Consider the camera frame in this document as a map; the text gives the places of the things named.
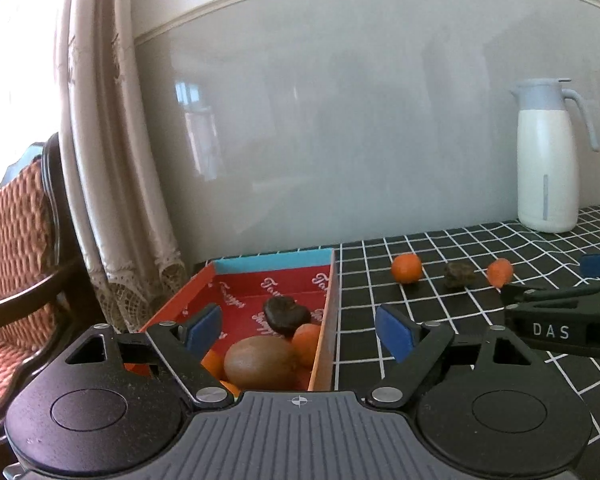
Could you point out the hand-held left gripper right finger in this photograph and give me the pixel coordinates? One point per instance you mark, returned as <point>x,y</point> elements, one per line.
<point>392,332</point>

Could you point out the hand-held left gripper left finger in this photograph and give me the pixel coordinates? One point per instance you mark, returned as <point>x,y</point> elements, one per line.
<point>205,329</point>

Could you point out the orange mandarin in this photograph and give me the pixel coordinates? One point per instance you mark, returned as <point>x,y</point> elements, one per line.
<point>307,342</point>
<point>214,365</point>
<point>406,267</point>

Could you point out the small orange-red fruit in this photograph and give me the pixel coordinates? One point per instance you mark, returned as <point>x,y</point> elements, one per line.
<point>500,271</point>

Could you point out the brown kiwi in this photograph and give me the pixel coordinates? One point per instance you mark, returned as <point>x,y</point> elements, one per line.
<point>260,365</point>

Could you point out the dark brown heart-shaped fruit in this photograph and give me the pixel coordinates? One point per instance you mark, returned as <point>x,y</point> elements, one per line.
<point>285,315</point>

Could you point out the red cardboard box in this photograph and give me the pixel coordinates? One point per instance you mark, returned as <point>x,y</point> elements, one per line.
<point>280,285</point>

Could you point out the black grid tablecloth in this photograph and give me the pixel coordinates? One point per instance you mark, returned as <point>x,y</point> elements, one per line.
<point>370,270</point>

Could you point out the dark dried fruit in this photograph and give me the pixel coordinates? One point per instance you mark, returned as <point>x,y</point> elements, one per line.
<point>460,276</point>

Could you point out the white thermos jug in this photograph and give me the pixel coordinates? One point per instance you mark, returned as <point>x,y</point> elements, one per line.
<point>547,170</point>

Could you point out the beige lace curtain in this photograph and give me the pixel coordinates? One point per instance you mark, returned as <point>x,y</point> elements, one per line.
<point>110,160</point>

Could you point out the wooden chair with woven cushion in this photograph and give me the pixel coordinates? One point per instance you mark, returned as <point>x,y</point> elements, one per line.
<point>10,240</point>

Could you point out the teal cloth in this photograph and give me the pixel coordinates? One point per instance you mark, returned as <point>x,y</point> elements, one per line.
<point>22,160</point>

